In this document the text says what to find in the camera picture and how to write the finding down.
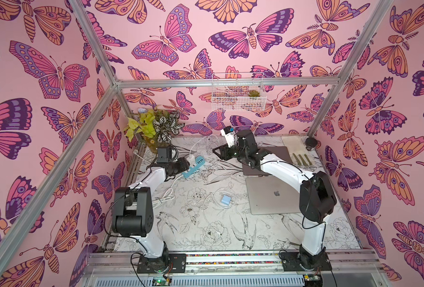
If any white laptop charger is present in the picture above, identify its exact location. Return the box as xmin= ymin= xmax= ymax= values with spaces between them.
xmin=186 ymin=154 xmax=196 ymax=166

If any blue power strip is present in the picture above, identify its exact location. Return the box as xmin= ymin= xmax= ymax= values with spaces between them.
xmin=183 ymin=155 xmax=206 ymax=179

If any light blue charger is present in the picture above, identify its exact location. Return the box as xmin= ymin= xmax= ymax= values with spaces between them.
xmin=220 ymin=195 xmax=232 ymax=206

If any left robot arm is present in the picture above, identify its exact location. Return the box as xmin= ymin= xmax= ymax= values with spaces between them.
xmin=111 ymin=157 xmax=189 ymax=273

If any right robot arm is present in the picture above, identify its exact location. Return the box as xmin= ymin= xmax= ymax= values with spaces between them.
xmin=213 ymin=126 xmax=337 ymax=271

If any dark grey laptop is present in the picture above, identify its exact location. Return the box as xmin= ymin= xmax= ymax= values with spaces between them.
xmin=242 ymin=146 xmax=298 ymax=177

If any silver laptop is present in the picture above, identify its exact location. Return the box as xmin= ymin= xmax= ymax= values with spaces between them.
xmin=245 ymin=176 xmax=306 ymax=215

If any potted plant in vase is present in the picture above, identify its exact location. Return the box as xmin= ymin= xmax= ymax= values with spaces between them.
xmin=124 ymin=108 xmax=185 ymax=154

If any small succulent in basket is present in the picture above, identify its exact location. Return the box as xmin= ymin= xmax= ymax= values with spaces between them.
xmin=248 ymin=90 xmax=261 ymax=98

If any white cloth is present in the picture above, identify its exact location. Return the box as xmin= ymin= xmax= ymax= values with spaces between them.
xmin=281 ymin=135 xmax=320 ymax=168

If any green cutlery piece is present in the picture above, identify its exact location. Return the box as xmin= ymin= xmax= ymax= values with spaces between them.
xmin=292 ymin=153 xmax=301 ymax=166
xmin=299 ymin=154 xmax=309 ymax=167
xmin=304 ymin=154 xmax=313 ymax=166

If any black round object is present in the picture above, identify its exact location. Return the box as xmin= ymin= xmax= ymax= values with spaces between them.
xmin=305 ymin=137 xmax=319 ymax=151

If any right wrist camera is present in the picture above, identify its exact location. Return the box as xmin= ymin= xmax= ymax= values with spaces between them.
xmin=220 ymin=126 xmax=235 ymax=148

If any white wire basket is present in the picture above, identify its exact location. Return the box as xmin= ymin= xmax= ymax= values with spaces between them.
xmin=210 ymin=78 xmax=267 ymax=113

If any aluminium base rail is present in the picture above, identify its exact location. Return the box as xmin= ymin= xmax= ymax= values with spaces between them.
xmin=78 ymin=249 xmax=392 ymax=287

